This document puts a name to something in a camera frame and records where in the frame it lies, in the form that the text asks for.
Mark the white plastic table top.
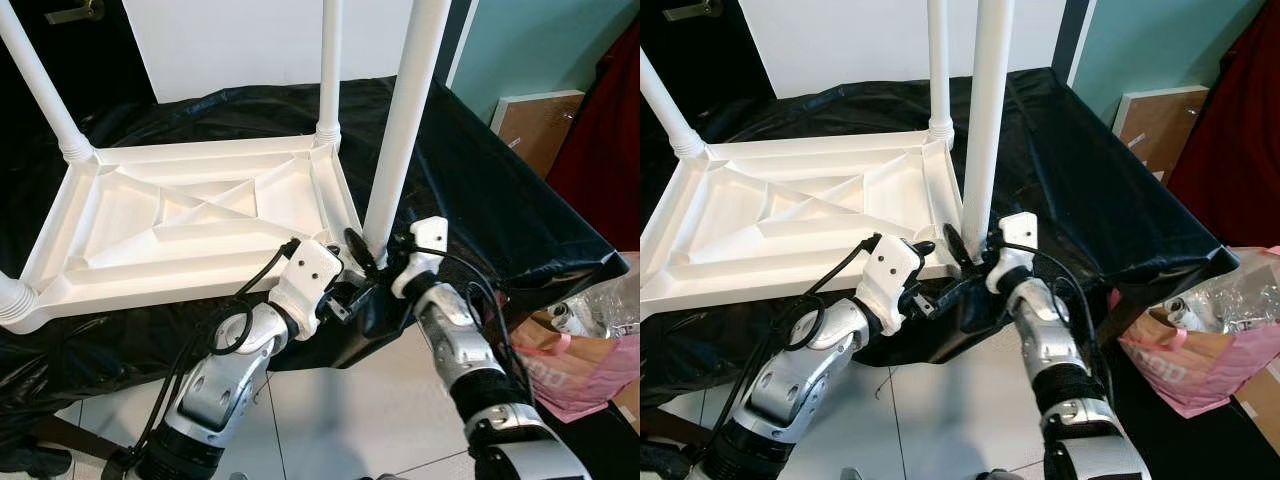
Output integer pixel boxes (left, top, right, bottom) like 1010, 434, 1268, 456
640, 128, 966, 321
0, 133, 366, 336

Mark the black plastic table cover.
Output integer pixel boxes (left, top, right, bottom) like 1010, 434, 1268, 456
0, 75, 631, 451
640, 68, 1241, 406

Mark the large white board panel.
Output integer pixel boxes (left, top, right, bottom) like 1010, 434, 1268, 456
738, 0, 1069, 99
122, 0, 451, 104

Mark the clear plastic bag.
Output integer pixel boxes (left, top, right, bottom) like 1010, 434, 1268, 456
545, 265, 641, 336
1150, 248, 1280, 336

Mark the dark red fabric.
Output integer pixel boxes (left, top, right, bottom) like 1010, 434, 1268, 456
545, 20, 641, 251
1168, 0, 1280, 246

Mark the pink plastic bag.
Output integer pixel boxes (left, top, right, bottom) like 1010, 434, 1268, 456
510, 310, 641, 423
1110, 290, 1280, 419

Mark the brown wooden table leg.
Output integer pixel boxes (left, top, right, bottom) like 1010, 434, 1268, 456
640, 408, 706, 446
40, 415, 126, 461

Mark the black chair base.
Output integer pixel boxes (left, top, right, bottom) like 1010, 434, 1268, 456
0, 445, 71, 480
640, 440, 691, 480

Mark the brown cardboard box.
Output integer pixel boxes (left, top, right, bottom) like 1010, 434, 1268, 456
1235, 385, 1280, 426

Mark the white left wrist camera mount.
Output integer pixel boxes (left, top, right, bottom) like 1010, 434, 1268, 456
855, 235, 926, 336
268, 240, 346, 341

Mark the brown board with white frame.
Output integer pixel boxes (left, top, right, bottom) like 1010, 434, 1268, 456
490, 90, 586, 179
1112, 85, 1211, 181

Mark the metal door lever handle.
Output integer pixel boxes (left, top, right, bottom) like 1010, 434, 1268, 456
662, 0, 723, 21
42, 0, 106, 26

